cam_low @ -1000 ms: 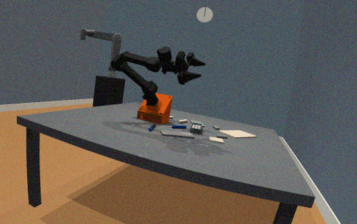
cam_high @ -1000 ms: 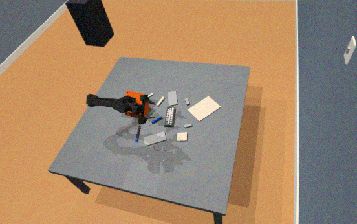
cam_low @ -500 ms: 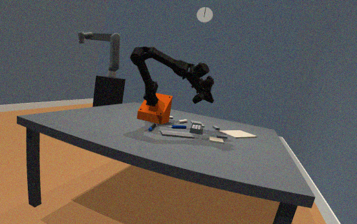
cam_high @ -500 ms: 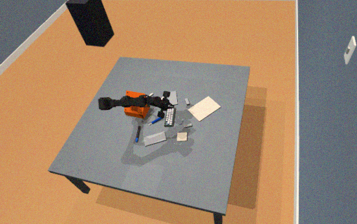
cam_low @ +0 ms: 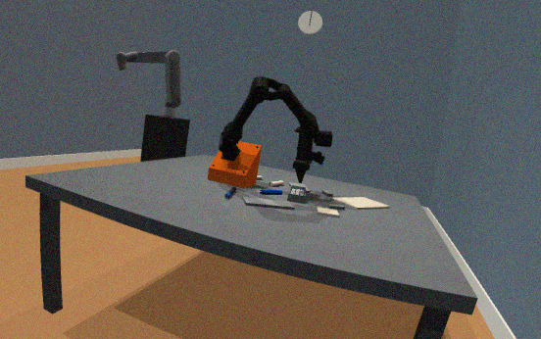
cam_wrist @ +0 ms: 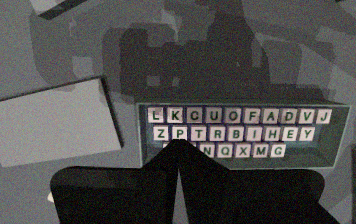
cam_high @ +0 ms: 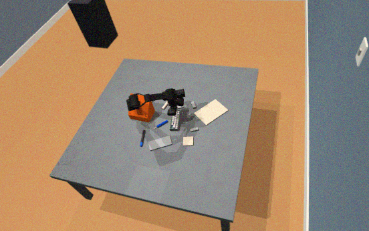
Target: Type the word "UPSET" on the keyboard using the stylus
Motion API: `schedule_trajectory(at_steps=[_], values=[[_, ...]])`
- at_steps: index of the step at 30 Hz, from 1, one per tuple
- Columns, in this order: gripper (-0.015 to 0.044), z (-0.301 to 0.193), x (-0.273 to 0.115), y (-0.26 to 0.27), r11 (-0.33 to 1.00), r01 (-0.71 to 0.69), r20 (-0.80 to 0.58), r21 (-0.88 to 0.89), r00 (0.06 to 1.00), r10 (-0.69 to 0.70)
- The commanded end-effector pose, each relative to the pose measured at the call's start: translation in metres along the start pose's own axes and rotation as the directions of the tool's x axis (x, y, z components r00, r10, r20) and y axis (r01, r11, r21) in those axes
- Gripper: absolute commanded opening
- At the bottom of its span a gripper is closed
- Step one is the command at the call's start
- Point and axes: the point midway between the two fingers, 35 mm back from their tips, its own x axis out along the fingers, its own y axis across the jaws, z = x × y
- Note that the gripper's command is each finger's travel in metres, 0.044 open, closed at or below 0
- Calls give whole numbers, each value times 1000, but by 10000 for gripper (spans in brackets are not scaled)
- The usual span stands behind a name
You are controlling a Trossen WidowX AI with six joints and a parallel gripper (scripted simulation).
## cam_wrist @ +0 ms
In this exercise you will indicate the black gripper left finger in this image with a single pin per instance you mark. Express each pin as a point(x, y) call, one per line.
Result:
point(146, 192)

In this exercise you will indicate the keyboard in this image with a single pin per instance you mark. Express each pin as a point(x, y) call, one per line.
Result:
point(246, 133)

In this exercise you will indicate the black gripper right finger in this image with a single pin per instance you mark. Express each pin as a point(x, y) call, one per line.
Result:
point(211, 191)

